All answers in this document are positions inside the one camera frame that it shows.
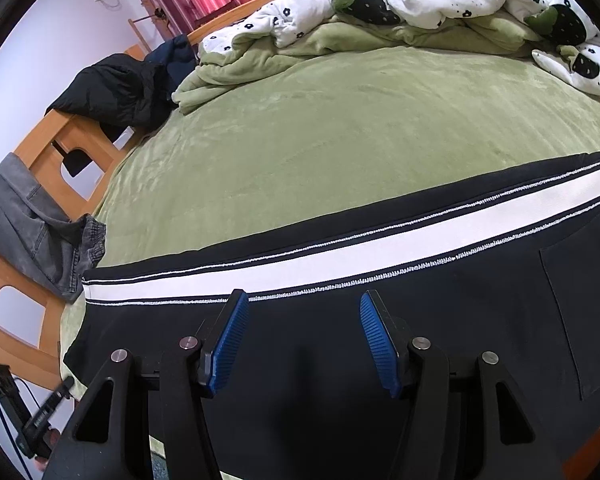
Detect green bed sheet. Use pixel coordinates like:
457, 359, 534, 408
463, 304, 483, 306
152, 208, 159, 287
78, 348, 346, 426
59, 45, 600, 480

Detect green and white floral quilt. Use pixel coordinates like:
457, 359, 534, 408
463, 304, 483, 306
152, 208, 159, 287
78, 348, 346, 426
172, 0, 600, 114

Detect wooden clothes rack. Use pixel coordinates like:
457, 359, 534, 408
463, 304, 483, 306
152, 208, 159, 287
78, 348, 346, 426
128, 0, 174, 53

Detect wooden bed frame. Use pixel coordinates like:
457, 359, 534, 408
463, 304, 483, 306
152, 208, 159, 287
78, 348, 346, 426
0, 8, 600, 458

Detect person's hand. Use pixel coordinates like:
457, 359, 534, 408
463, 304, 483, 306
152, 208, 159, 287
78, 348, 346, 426
33, 428, 61, 471

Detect black jacket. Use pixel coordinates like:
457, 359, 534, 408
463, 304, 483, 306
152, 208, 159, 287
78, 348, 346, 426
48, 53, 173, 141

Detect grey jeans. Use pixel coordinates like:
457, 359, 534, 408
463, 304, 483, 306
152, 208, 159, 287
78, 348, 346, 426
0, 153, 106, 302

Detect black pants with white stripe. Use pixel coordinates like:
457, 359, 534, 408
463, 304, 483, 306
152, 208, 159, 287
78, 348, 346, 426
64, 153, 600, 479

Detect navy blue garment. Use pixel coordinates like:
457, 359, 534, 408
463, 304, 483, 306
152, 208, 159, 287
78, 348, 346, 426
145, 35, 198, 94

